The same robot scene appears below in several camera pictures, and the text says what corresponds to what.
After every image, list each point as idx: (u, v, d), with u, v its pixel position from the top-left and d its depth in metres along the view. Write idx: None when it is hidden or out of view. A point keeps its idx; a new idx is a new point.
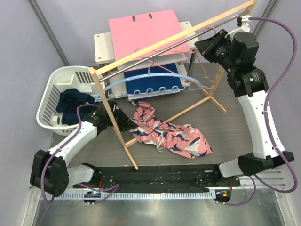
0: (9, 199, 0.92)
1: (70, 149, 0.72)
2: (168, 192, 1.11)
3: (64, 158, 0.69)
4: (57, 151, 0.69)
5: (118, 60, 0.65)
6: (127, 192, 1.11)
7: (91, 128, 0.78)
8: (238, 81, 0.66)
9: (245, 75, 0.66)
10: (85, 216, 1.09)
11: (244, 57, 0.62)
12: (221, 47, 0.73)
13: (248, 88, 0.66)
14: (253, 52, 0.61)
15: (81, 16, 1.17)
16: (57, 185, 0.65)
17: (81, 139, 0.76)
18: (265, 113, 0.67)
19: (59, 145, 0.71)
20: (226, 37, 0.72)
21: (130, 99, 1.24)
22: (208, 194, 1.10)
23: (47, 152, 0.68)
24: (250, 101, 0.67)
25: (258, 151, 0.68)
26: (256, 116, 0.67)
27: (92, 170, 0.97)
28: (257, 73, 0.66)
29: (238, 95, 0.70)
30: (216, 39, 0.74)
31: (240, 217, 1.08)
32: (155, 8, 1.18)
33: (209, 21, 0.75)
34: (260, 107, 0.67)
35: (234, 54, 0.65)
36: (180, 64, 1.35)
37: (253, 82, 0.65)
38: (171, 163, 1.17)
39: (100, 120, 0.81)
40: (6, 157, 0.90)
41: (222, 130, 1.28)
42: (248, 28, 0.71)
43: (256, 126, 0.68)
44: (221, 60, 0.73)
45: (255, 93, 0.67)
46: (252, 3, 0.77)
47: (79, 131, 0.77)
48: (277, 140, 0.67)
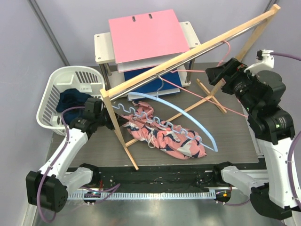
0: (9, 198, 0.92)
1: (62, 165, 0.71)
2: (168, 192, 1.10)
3: (57, 175, 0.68)
4: (49, 170, 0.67)
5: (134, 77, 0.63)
6: (127, 191, 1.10)
7: (81, 137, 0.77)
8: (262, 124, 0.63)
9: (270, 118, 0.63)
10: (85, 216, 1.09)
11: (269, 99, 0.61)
12: (239, 83, 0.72)
13: (273, 134, 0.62)
14: (279, 93, 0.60)
15: (81, 15, 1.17)
16: (56, 202, 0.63)
17: (72, 149, 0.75)
18: (289, 163, 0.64)
19: (50, 163, 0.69)
20: (246, 72, 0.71)
21: (130, 99, 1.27)
22: (208, 194, 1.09)
23: (38, 172, 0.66)
24: (275, 149, 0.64)
25: (276, 197, 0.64)
26: (279, 166, 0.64)
27: (91, 171, 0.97)
28: (284, 118, 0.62)
29: (261, 138, 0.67)
30: (225, 68, 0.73)
31: (239, 217, 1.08)
32: (155, 8, 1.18)
33: (229, 33, 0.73)
34: (284, 156, 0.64)
35: (258, 95, 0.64)
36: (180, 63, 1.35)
37: (279, 128, 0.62)
38: (171, 163, 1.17)
39: (88, 124, 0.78)
40: (7, 156, 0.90)
41: (222, 129, 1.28)
42: (272, 60, 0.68)
43: (277, 174, 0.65)
44: (241, 98, 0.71)
45: (280, 141, 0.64)
46: (272, 12, 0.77)
47: (68, 141, 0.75)
48: (297, 189, 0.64)
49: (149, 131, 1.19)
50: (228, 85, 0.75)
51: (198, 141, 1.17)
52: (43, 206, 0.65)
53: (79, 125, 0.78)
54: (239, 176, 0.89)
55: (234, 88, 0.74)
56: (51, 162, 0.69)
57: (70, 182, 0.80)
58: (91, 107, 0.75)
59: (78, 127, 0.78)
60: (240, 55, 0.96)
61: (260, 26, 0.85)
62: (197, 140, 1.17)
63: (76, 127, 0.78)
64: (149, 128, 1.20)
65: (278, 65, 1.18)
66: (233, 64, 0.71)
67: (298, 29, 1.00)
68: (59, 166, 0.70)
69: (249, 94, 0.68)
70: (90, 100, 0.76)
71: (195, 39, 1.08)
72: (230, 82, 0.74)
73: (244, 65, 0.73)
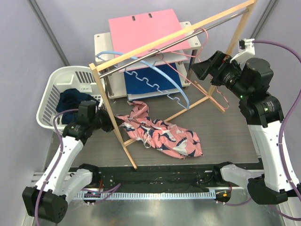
0: (9, 198, 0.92)
1: (58, 178, 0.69)
2: (168, 192, 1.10)
3: (54, 189, 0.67)
4: (45, 185, 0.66)
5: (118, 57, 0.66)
6: (127, 192, 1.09)
7: (75, 145, 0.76)
8: (251, 109, 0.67)
9: (258, 103, 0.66)
10: (85, 216, 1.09)
11: (257, 85, 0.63)
12: (228, 74, 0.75)
13: (262, 117, 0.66)
14: (267, 80, 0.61)
15: (81, 15, 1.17)
16: (55, 213, 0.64)
17: (67, 160, 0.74)
18: (280, 145, 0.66)
19: (46, 177, 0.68)
20: (232, 63, 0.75)
21: (131, 98, 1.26)
22: (208, 194, 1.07)
23: (34, 187, 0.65)
24: (265, 132, 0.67)
25: (271, 182, 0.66)
26: (270, 149, 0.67)
27: (91, 172, 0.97)
28: (272, 102, 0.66)
29: (251, 123, 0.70)
30: (212, 61, 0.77)
31: (239, 217, 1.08)
32: (155, 8, 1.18)
33: (207, 20, 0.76)
34: (274, 138, 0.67)
35: (248, 82, 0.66)
36: (180, 64, 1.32)
37: (268, 111, 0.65)
38: (171, 163, 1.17)
39: (83, 129, 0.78)
40: (7, 156, 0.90)
41: (222, 129, 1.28)
42: (252, 48, 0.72)
43: (270, 158, 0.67)
44: (232, 88, 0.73)
45: (269, 124, 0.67)
46: (251, 2, 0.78)
47: (62, 152, 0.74)
48: (291, 173, 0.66)
49: (145, 130, 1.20)
50: (218, 77, 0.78)
51: (194, 141, 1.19)
52: (44, 218, 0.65)
53: (73, 131, 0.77)
54: (235, 170, 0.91)
55: (224, 79, 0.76)
56: (47, 177, 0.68)
57: (69, 189, 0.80)
58: (85, 111, 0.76)
59: (72, 133, 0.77)
60: (230, 49, 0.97)
61: (243, 17, 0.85)
62: (193, 140, 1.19)
63: (70, 134, 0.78)
64: (145, 127, 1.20)
65: (278, 65, 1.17)
66: (218, 56, 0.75)
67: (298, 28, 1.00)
68: (55, 179, 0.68)
69: (240, 82, 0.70)
70: (83, 103, 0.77)
71: (195, 39, 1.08)
72: (218, 74, 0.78)
73: (229, 56, 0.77)
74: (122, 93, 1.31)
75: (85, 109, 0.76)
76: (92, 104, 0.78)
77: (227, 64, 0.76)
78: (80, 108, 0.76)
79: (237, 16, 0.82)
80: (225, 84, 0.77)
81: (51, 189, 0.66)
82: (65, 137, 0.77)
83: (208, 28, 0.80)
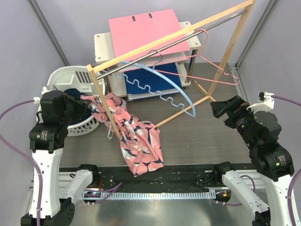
0: (9, 198, 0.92)
1: (50, 199, 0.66)
2: (168, 192, 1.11)
3: (51, 212, 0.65)
4: (40, 212, 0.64)
5: (117, 57, 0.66)
6: (127, 191, 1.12)
7: (53, 159, 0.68)
8: (262, 161, 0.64)
9: (270, 156, 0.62)
10: (85, 216, 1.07)
11: (266, 138, 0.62)
12: (242, 119, 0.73)
13: (273, 173, 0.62)
14: (275, 133, 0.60)
15: (80, 15, 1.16)
16: (65, 221, 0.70)
17: (51, 177, 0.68)
18: (289, 198, 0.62)
19: (37, 205, 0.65)
20: (248, 110, 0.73)
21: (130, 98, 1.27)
22: (208, 194, 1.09)
23: (30, 217, 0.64)
24: (275, 185, 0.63)
25: None
26: (279, 201, 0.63)
27: (91, 172, 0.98)
28: (284, 156, 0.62)
29: (262, 173, 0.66)
30: (229, 104, 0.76)
31: (240, 218, 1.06)
32: (155, 8, 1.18)
33: (206, 21, 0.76)
34: (284, 190, 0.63)
35: (257, 133, 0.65)
36: (180, 64, 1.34)
37: (279, 166, 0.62)
38: (170, 163, 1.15)
39: (52, 131, 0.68)
40: (7, 156, 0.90)
41: (221, 129, 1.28)
42: (272, 102, 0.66)
43: (278, 209, 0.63)
44: (243, 134, 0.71)
45: (280, 178, 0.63)
46: (250, 2, 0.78)
47: (41, 173, 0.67)
48: (297, 222, 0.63)
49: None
50: (232, 119, 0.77)
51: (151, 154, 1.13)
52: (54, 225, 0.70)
53: (42, 140, 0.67)
54: (240, 187, 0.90)
55: (237, 122, 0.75)
56: (37, 204, 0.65)
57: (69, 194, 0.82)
58: (48, 106, 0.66)
59: (43, 141, 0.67)
60: (229, 49, 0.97)
61: (242, 17, 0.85)
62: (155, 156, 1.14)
63: (40, 143, 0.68)
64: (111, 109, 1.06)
65: None
66: (236, 101, 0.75)
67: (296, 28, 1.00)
68: (48, 203, 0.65)
69: (249, 131, 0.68)
70: (44, 101, 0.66)
71: (195, 39, 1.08)
72: (233, 117, 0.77)
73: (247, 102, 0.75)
74: (122, 93, 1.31)
75: (48, 104, 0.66)
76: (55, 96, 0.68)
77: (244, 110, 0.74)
78: (41, 105, 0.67)
79: (236, 16, 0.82)
80: (237, 128, 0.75)
81: (49, 215, 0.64)
82: (35, 152, 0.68)
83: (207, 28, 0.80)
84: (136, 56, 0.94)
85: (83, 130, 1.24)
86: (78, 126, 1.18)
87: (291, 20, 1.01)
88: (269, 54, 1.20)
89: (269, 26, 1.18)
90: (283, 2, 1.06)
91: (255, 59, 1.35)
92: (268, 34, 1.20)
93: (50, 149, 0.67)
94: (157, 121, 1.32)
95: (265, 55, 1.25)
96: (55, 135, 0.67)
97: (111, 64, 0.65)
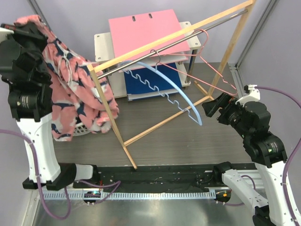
0: (9, 198, 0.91)
1: (47, 166, 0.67)
2: (168, 192, 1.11)
3: (51, 177, 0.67)
4: (40, 178, 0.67)
5: (117, 57, 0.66)
6: (127, 191, 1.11)
7: (42, 127, 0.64)
8: (256, 149, 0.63)
9: (262, 143, 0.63)
10: (85, 216, 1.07)
11: (257, 125, 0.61)
12: (233, 113, 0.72)
13: (266, 158, 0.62)
14: (265, 120, 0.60)
15: (80, 15, 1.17)
16: (66, 181, 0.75)
17: (43, 144, 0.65)
18: (284, 185, 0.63)
19: (35, 172, 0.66)
20: (237, 104, 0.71)
21: (131, 98, 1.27)
22: (208, 194, 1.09)
23: (33, 182, 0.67)
24: (269, 172, 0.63)
25: (276, 219, 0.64)
26: (274, 188, 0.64)
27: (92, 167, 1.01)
28: (276, 142, 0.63)
29: (256, 161, 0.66)
30: (218, 101, 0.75)
31: (240, 218, 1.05)
32: (155, 8, 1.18)
33: (206, 21, 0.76)
34: (279, 177, 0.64)
35: (248, 122, 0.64)
36: (180, 64, 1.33)
37: (271, 152, 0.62)
38: (171, 163, 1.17)
39: (34, 95, 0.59)
40: (6, 155, 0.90)
41: (221, 129, 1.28)
42: (258, 92, 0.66)
43: (274, 197, 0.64)
44: (236, 127, 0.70)
45: (273, 164, 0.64)
46: (250, 2, 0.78)
47: (32, 141, 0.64)
48: (296, 211, 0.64)
49: (59, 53, 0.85)
50: (224, 115, 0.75)
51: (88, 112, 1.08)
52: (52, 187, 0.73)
53: (25, 108, 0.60)
54: (239, 184, 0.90)
55: (229, 117, 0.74)
56: (36, 172, 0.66)
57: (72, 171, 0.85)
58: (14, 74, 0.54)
59: (27, 109, 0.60)
60: (229, 49, 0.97)
61: (242, 17, 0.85)
62: (92, 119, 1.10)
63: (24, 111, 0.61)
64: (61, 49, 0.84)
65: None
66: (224, 97, 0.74)
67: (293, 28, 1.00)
68: (46, 169, 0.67)
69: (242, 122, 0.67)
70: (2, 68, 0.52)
71: (195, 39, 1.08)
72: (225, 113, 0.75)
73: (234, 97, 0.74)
74: (122, 93, 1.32)
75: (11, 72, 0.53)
76: (11, 59, 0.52)
77: (233, 105, 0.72)
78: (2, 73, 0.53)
79: (237, 16, 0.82)
80: (231, 124, 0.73)
81: (49, 180, 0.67)
82: (20, 121, 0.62)
83: (207, 28, 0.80)
84: (136, 56, 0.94)
85: (83, 130, 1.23)
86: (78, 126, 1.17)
87: (291, 20, 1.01)
88: (269, 53, 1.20)
89: (269, 26, 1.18)
90: (283, 2, 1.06)
91: (255, 59, 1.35)
92: (268, 34, 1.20)
93: (35, 117, 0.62)
94: (157, 121, 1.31)
95: (265, 54, 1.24)
96: (38, 100, 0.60)
97: (112, 64, 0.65)
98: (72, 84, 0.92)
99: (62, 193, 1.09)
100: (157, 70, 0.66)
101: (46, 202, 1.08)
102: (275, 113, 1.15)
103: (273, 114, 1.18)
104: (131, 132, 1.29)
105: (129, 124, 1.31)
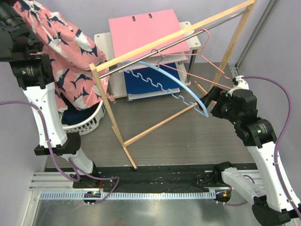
0: (9, 198, 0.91)
1: (56, 131, 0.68)
2: (168, 192, 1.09)
3: (60, 141, 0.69)
4: (51, 143, 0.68)
5: (118, 57, 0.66)
6: (127, 191, 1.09)
7: (48, 94, 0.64)
8: (246, 132, 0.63)
9: (251, 125, 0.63)
10: (85, 216, 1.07)
11: (246, 109, 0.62)
12: (225, 104, 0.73)
13: (256, 140, 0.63)
14: (253, 104, 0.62)
15: (80, 15, 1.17)
16: (74, 147, 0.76)
17: (51, 109, 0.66)
18: (276, 165, 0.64)
19: (45, 138, 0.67)
20: (227, 96, 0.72)
21: (131, 98, 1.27)
22: (208, 194, 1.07)
23: (43, 148, 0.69)
24: (261, 153, 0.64)
25: (272, 202, 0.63)
26: (267, 168, 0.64)
27: (92, 162, 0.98)
28: (265, 124, 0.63)
29: (247, 145, 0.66)
30: (209, 95, 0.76)
31: (239, 217, 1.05)
32: (156, 8, 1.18)
33: (206, 21, 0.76)
34: (270, 158, 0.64)
35: (237, 108, 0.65)
36: (180, 63, 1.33)
37: (261, 133, 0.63)
38: (170, 164, 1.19)
39: (37, 67, 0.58)
40: (6, 156, 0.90)
41: (221, 129, 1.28)
42: (246, 84, 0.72)
43: (268, 178, 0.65)
44: (228, 117, 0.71)
45: (264, 144, 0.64)
46: (251, 2, 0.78)
47: (39, 108, 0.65)
48: (291, 192, 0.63)
49: (25, 8, 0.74)
50: (217, 108, 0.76)
51: (72, 81, 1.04)
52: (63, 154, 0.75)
53: (29, 77, 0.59)
54: (240, 181, 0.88)
55: (221, 109, 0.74)
56: (46, 137, 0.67)
57: (75, 157, 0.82)
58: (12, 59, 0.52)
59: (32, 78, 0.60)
60: (230, 49, 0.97)
61: (243, 17, 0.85)
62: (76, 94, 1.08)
63: (29, 79, 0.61)
64: (24, 2, 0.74)
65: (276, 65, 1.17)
66: (215, 91, 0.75)
67: (293, 28, 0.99)
68: (55, 134, 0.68)
69: (233, 109, 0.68)
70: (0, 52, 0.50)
71: (195, 39, 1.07)
72: (217, 105, 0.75)
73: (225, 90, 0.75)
74: (122, 93, 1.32)
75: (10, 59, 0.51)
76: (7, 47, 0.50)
77: (224, 96, 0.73)
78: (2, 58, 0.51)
79: (237, 16, 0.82)
80: (224, 116, 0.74)
81: (59, 144, 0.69)
82: (26, 90, 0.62)
83: (207, 28, 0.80)
84: (137, 56, 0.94)
85: (83, 130, 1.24)
86: (78, 126, 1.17)
87: (291, 20, 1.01)
88: (270, 53, 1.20)
89: (270, 25, 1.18)
90: (284, 2, 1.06)
91: (255, 59, 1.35)
92: (268, 34, 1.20)
93: (41, 84, 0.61)
94: (157, 121, 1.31)
95: (265, 54, 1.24)
96: (42, 69, 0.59)
97: (113, 64, 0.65)
98: (53, 44, 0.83)
99: (62, 193, 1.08)
100: (159, 68, 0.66)
101: (46, 203, 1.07)
102: (275, 113, 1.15)
103: (273, 114, 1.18)
104: (131, 131, 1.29)
105: (129, 124, 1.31)
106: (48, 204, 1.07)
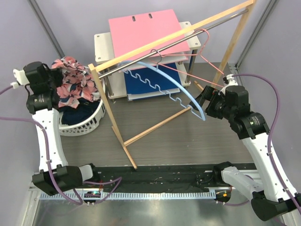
0: (9, 197, 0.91)
1: (57, 150, 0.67)
2: (168, 192, 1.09)
3: (61, 162, 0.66)
4: (51, 164, 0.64)
5: (118, 56, 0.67)
6: (126, 192, 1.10)
7: (54, 116, 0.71)
8: (240, 124, 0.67)
9: (244, 118, 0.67)
10: (85, 216, 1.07)
11: (239, 103, 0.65)
12: (218, 103, 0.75)
13: (249, 131, 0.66)
14: (245, 99, 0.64)
15: (81, 15, 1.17)
16: (75, 178, 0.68)
17: (54, 129, 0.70)
18: (270, 155, 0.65)
19: (46, 157, 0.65)
20: (220, 94, 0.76)
21: (130, 98, 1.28)
22: (208, 194, 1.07)
23: (44, 174, 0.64)
24: (254, 143, 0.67)
25: (270, 193, 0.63)
26: (261, 157, 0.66)
27: (89, 165, 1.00)
28: (257, 116, 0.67)
29: (242, 138, 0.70)
30: (203, 94, 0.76)
31: (239, 217, 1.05)
32: (155, 8, 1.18)
33: (205, 21, 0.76)
34: (264, 148, 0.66)
35: (229, 102, 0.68)
36: (180, 64, 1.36)
37: (254, 125, 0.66)
38: (170, 164, 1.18)
39: (48, 95, 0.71)
40: (6, 155, 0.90)
41: (221, 129, 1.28)
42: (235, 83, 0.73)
43: (263, 169, 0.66)
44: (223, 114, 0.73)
45: (257, 135, 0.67)
46: (251, 2, 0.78)
47: (44, 128, 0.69)
48: (286, 181, 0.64)
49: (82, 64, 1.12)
50: (210, 107, 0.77)
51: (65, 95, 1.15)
52: (65, 188, 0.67)
53: (39, 103, 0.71)
54: (239, 178, 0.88)
55: (215, 108, 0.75)
56: (47, 157, 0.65)
57: None
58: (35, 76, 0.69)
59: (42, 105, 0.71)
60: (230, 49, 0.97)
61: (243, 17, 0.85)
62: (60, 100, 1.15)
63: (38, 107, 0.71)
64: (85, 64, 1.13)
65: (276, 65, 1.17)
66: (208, 89, 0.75)
67: (293, 28, 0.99)
68: (57, 154, 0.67)
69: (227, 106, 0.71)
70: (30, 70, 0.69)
71: (195, 39, 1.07)
72: (211, 104, 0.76)
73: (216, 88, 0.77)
74: (121, 93, 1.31)
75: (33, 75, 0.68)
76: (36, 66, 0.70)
77: (217, 95, 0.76)
78: (29, 77, 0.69)
79: (237, 16, 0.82)
80: (218, 114, 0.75)
81: (59, 164, 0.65)
82: (35, 114, 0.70)
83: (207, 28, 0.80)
84: (137, 55, 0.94)
85: (83, 130, 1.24)
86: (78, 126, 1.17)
87: (291, 20, 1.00)
88: (270, 53, 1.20)
89: (270, 26, 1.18)
90: (284, 2, 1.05)
91: (255, 59, 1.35)
92: (269, 34, 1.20)
93: (48, 106, 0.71)
94: (157, 121, 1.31)
95: (265, 54, 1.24)
96: (51, 97, 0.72)
97: (112, 64, 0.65)
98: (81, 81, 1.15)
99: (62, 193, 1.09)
100: (157, 68, 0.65)
101: (46, 203, 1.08)
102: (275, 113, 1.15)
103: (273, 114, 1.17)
104: (130, 131, 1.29)
105: (129, 124, 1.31)
106: (48, 204, 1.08)
